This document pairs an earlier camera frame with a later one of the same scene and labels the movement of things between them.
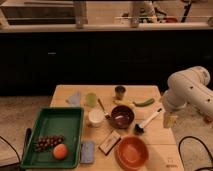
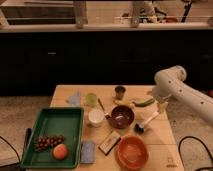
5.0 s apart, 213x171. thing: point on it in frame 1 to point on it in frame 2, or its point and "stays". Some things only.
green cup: x=91 y=99 stays
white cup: x=96 y=117 stays
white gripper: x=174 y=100 to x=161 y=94
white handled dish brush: x=139 y=129 stays
